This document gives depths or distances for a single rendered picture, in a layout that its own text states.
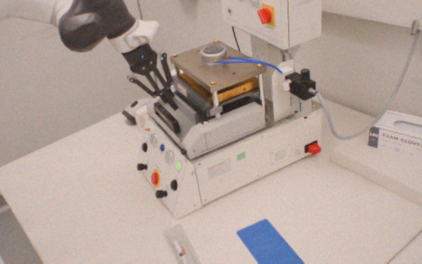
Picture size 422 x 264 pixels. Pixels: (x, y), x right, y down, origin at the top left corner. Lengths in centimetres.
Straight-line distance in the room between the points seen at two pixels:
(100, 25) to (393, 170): 89
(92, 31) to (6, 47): 149
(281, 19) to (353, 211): 56
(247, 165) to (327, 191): 24
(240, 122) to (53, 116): 170
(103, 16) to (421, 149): 94
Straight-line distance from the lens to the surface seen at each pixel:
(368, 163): 137
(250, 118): 123
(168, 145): 131
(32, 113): 269
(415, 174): 136
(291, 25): 120
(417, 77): 154
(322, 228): 123
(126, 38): 111
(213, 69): 125
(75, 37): 109
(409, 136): 138
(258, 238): 120
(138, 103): 175
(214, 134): 119
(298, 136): 137
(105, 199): 143
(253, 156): 130
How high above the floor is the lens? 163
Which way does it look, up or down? 33 degrees down
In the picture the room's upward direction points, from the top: 9 degrees counter-clockwise
